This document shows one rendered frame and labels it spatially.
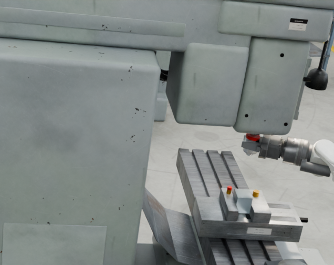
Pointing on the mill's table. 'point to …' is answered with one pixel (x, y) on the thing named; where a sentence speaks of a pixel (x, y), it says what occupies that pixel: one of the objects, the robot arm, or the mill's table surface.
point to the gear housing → (274, 21)
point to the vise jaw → (260, 209)
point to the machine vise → (244, 220)
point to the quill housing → (271, 85)
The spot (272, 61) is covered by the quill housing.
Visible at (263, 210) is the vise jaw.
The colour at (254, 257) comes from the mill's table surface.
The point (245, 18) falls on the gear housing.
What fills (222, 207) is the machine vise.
